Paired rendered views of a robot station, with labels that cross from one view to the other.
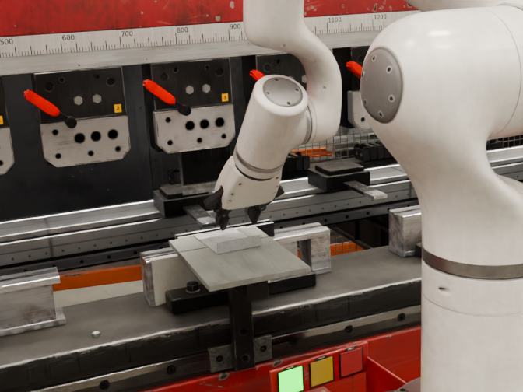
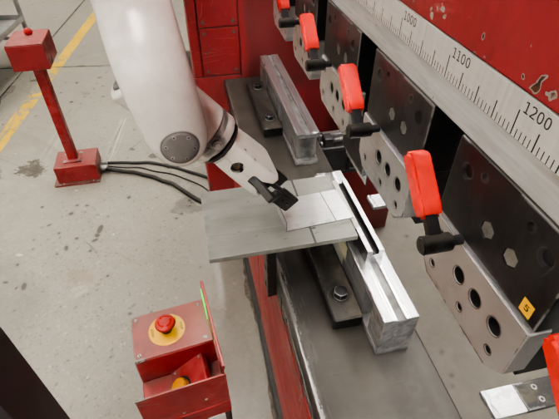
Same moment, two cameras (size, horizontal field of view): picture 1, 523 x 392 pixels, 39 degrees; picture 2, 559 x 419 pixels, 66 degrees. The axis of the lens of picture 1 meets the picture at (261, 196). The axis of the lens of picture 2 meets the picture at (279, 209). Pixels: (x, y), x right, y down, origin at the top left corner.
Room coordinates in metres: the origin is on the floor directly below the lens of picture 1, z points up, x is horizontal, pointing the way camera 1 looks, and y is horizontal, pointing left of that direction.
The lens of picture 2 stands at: (1.34, -0.54, 1.54)
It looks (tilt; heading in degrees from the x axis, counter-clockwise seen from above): 42 degrees down; 98
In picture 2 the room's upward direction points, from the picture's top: straight up
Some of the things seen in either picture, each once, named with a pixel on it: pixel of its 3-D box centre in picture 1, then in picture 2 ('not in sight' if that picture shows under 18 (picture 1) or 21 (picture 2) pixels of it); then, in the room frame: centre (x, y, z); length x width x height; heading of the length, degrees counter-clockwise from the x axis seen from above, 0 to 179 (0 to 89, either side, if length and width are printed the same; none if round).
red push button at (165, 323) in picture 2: not in sight; (165, 326); (1.04, -0.08, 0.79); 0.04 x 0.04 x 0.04
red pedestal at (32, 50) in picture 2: not in sight; (55, 111); (-0.10, 1.31, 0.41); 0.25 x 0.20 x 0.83; 20
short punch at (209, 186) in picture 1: (205, 168); (358, 145); (1.39, 0.11, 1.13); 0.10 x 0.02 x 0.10; 110
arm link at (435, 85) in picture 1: (459, 141); not in sight; (0.66, -0.19, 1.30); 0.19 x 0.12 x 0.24; 114
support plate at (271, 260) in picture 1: (235, 255); (274, 214); (1.25, 0.05, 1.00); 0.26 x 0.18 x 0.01; 20
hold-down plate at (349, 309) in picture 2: (242, 288); (324, 260); (1.34, 0.05, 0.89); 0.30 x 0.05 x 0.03; 110
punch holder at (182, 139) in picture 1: (188, 103); (361, 67); (1.37, 0.13, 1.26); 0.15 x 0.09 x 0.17; 110
